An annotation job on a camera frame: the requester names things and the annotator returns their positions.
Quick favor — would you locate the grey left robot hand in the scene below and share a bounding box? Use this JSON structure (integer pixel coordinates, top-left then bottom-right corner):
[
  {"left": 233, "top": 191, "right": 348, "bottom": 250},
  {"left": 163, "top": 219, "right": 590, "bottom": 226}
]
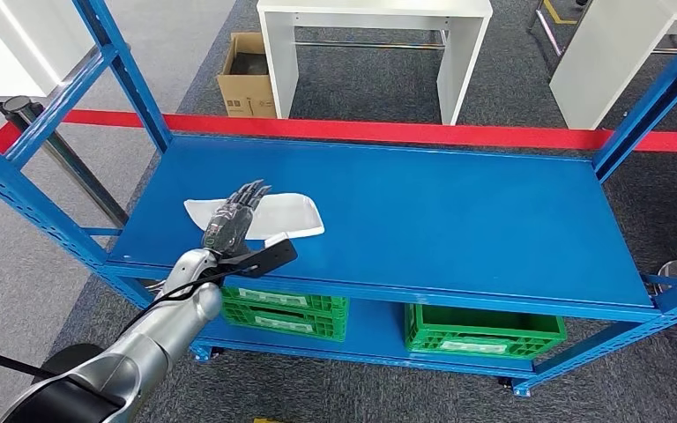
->
[{"left": 200, "top": 179, "right": 273, "bottom": 259}]

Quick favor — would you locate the white plastic part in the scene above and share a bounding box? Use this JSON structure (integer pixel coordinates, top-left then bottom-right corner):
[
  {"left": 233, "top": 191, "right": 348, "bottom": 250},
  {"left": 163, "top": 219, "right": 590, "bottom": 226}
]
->
[{"left": 183, "top": 192, "right": 326, "bottom": 241}]

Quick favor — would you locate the blue metal shelf rack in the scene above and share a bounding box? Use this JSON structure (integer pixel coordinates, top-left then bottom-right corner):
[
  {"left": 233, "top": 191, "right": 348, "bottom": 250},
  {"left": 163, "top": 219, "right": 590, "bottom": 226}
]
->
[{"left": 0, "top": 0, "right": 677, "bottom": 398}]

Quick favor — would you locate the open cardboard box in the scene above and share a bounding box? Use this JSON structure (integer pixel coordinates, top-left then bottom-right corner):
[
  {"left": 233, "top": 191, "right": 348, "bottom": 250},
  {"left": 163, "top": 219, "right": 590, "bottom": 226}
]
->
[{"left": 217, "top": 32, "right": 279, "bottom": 120}]

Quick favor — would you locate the white bench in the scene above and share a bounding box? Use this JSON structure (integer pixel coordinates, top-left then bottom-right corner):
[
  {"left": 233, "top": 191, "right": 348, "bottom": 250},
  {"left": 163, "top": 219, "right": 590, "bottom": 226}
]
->
[{"left": 256, "top": 0, "right": 495, "bottom": 127}]

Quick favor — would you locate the white plinth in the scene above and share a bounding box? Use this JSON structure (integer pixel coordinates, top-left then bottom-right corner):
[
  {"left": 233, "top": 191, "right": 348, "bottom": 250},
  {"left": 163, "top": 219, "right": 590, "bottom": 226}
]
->
[{"left": 0, "top": 0, "right": 95, "bottom": 99}]

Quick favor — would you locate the white cabinet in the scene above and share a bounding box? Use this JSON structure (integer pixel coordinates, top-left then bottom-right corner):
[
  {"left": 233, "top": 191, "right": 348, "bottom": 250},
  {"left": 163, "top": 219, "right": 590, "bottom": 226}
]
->
[{"left": 549, "top": 0, "right": 677, "bottom": 130}]

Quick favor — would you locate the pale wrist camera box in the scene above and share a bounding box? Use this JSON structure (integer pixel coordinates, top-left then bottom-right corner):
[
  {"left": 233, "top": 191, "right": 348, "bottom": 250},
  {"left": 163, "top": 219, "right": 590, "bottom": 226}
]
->
[{"left": 239, "top": 231, "right": 300, "bottom": 279}]

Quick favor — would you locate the black tether strap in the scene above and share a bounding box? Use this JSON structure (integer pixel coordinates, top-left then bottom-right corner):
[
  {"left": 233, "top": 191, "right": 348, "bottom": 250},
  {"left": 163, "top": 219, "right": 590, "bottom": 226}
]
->
[{"left": 0, "top": 343, "right": 56, "bottom": 378}]

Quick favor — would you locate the steel tube frame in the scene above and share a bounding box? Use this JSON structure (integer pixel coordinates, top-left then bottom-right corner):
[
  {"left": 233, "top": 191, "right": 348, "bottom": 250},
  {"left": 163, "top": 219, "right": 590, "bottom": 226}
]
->
[{"left": 526, "top": 0, "right": 568, "bottom": 60}]

